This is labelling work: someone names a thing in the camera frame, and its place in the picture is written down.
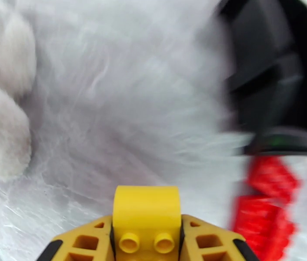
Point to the yellow rounded lego brick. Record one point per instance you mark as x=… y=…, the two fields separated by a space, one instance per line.
x=146 y=208

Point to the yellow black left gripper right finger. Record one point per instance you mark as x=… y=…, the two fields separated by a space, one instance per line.
x=210 y=244

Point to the black plastic bin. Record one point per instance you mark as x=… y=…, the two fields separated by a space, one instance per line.
x=265 y=64

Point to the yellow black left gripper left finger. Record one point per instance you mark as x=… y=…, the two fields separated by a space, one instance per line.
x=85 y=244

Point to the grey white husky plush toy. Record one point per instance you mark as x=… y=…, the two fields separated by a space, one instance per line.
x=115 y=78

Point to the red lego brick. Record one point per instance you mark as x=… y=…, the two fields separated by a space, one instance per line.
x=259 y=227
x=273 y=178

